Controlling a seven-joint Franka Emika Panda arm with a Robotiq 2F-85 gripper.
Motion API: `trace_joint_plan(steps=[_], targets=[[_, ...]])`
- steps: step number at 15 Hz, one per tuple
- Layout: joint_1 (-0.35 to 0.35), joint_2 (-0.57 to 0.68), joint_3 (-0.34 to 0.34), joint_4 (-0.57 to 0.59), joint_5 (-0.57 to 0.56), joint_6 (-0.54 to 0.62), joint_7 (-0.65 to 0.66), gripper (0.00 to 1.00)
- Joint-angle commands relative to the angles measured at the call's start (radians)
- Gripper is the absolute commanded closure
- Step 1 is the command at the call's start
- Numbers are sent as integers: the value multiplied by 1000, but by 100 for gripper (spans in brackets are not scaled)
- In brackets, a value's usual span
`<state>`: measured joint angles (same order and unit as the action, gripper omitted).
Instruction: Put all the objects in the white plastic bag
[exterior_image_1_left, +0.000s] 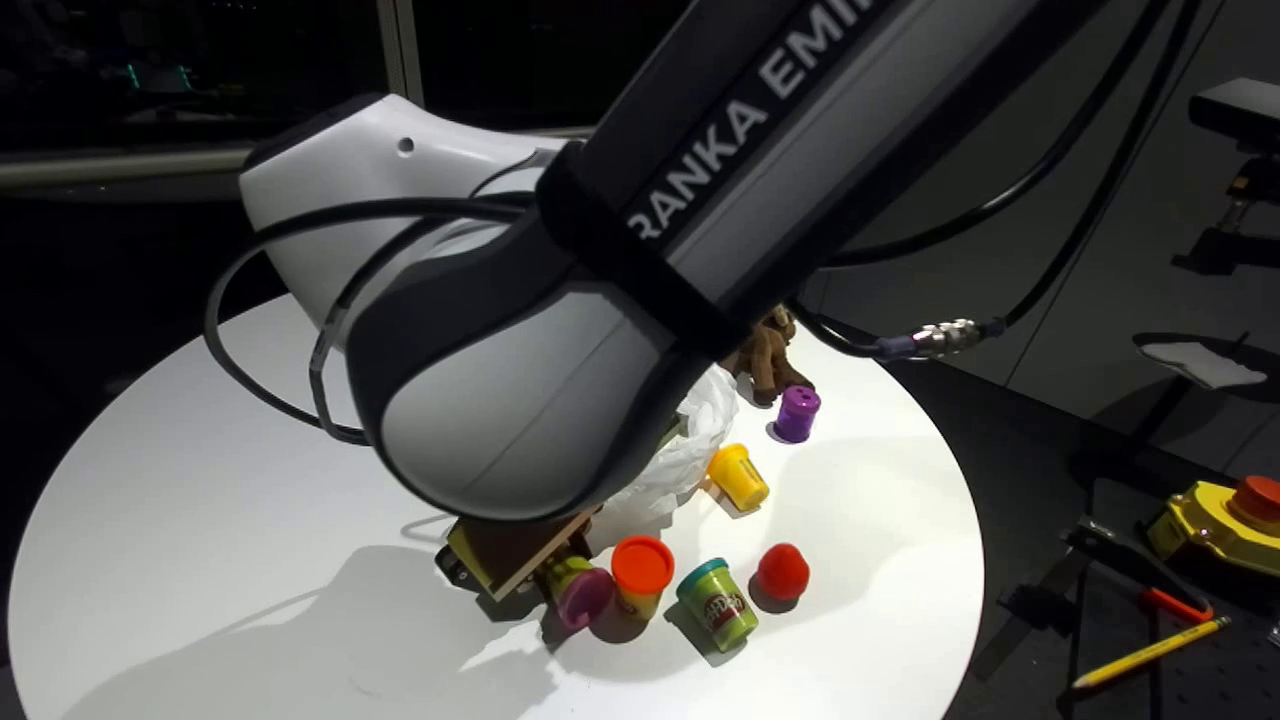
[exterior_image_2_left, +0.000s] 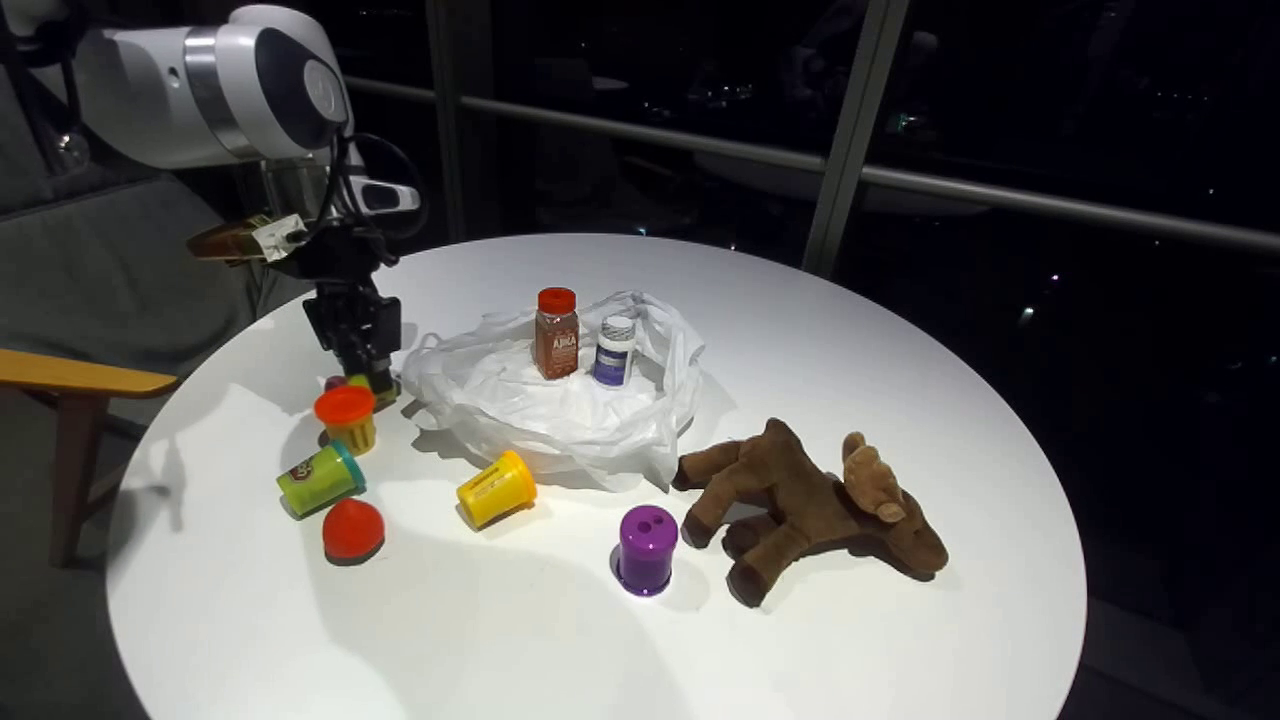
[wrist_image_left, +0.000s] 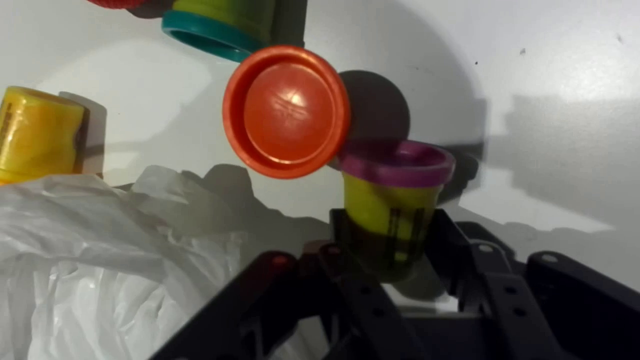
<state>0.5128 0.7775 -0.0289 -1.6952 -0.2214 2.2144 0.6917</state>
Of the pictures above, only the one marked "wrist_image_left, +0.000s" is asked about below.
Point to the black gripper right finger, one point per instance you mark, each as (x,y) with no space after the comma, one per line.
(533,306)

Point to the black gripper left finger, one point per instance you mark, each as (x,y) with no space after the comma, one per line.
(312,312)

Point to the yellow can purple lid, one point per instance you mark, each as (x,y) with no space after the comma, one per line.
(393,193)

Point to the yellow can wide orange lid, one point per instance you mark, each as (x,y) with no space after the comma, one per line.
(287,111)

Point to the green can teal lid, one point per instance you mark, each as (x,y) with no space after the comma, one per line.
(227,23)

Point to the yellow can barcode orange lid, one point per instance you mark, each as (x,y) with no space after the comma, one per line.
(37,132)

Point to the white plastic bag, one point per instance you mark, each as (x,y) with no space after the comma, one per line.
(101,267)

